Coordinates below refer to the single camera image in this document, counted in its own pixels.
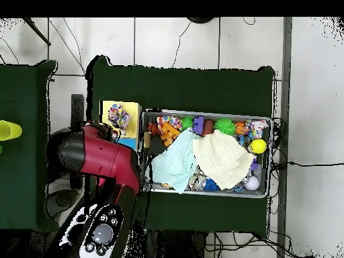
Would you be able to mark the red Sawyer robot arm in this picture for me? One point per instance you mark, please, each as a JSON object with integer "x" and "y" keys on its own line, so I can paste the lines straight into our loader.
{"x": 107, "y": 161}

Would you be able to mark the wooden box with three holes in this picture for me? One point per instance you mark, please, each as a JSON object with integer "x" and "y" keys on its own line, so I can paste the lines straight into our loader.
{"x": 135, "y": 107}

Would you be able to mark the orange plastic building block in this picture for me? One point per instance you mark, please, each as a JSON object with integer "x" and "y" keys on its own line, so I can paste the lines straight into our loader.
{"x": 169, "y": 133}

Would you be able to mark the mint green muslin cloth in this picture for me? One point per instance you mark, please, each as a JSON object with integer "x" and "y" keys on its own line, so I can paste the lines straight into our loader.
{"x": 177, "y": 161}

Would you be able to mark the small green spiky ball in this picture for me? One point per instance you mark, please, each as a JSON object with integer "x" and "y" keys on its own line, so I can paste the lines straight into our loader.
{"x": 187, "y": 122}

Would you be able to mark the purple plastic building block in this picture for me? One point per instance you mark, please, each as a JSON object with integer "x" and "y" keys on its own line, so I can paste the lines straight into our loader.
{"x": 198, "y": 126}

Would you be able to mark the brown toy football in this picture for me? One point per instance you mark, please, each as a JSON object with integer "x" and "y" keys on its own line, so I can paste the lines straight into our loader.
{"x": 207, "y": 126}

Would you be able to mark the cream yellow muslin cloth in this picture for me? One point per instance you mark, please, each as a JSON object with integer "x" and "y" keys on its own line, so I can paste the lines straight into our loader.
{"x": 223, "y": 158}

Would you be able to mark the dark green tablecloth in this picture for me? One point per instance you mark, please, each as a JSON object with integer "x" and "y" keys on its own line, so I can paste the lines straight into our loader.
{"x": 21, "y": 174}
{"x": 174, "y": 88}

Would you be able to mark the large green spiky ball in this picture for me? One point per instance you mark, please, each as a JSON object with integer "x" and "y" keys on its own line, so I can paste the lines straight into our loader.
{"x": 224, "y": 126}

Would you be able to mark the orange mini basketball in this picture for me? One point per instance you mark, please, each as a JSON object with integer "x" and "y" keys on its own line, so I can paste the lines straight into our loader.
{"x": 240, "y": 127}

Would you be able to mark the yellow plastic ball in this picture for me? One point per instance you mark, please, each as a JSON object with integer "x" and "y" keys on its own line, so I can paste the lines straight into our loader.
{"x": 258, "y": 146}

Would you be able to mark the black round stand base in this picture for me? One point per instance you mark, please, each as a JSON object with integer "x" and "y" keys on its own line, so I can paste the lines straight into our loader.
{"x": 200, "y": 19}

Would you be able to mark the yellow-green plastic cup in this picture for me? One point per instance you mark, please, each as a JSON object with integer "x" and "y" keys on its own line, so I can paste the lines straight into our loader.
{"x": 9, "y": 130}

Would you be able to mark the black metal rod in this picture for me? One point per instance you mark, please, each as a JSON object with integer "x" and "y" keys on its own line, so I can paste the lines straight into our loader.
{"x": 37, "y": 32}

